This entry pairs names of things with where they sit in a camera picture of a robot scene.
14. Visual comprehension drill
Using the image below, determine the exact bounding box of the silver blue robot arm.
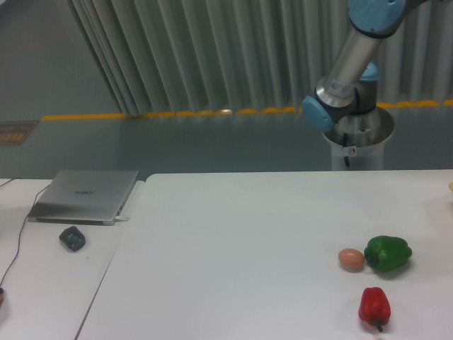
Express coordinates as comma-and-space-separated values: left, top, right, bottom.
302, 1, 452, 131

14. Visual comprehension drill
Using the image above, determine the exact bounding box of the pleated grey curtain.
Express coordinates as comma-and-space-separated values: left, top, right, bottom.
66, 0, 453, 116

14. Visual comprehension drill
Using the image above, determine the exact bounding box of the silver closed laptop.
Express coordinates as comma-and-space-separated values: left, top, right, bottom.
28, 170, 139, 225

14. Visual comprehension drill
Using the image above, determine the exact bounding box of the brown egg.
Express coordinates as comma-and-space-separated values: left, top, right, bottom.
338, 249, 365, 272

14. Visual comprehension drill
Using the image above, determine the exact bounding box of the small black plastic holder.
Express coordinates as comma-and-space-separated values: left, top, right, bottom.
59, 226, 86, 252

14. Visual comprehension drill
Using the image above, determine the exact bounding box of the green bell pepper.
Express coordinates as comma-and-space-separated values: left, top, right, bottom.
364, 235, 413, 273

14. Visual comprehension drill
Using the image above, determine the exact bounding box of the red bell pepper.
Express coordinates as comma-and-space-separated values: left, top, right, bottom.
358, 287, 391, 332

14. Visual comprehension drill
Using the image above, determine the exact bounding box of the black pedestal cable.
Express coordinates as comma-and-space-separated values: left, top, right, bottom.
341, 132, 351, 169

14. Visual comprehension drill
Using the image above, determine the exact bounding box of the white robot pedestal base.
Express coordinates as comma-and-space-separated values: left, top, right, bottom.
323, 107, 394, 171

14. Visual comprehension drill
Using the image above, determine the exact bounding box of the thin black cable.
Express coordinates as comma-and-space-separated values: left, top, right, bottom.
0, 176, 54, 288

